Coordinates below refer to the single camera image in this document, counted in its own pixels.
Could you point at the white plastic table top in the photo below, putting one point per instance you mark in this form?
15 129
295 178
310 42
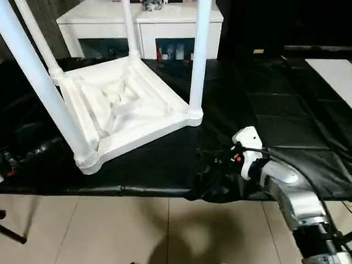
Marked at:
154 110

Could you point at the black mat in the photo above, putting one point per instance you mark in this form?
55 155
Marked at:
275 123

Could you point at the black stand leg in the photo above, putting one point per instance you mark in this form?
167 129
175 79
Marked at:
13 236

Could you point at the small white jar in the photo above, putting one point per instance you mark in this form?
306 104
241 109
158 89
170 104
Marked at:
180 52
165 57

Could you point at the small yellow object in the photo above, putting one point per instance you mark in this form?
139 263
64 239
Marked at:
258 51

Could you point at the white flat board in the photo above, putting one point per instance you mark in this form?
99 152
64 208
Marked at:
332 77

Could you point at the white cabinet with glass doors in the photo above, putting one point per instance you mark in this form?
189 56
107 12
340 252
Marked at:
96 27

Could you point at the grey curtain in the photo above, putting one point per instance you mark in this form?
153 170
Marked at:
55 11

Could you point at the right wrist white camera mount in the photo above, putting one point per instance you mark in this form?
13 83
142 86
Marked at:
247 137

